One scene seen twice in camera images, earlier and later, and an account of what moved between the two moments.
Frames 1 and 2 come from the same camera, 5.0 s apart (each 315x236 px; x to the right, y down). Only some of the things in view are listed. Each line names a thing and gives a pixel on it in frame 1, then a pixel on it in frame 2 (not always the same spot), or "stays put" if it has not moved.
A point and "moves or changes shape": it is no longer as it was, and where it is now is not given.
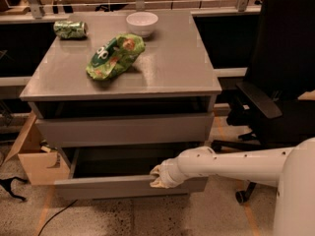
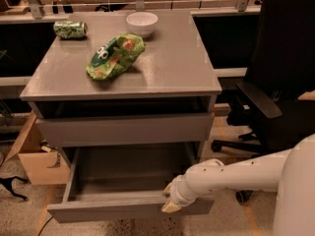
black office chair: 282,67 stays put
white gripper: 168,173 to 178,190
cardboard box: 40,160 stays put
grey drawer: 119,172 moves or changes shape
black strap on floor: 6,184 stays put
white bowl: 142,23 stays put
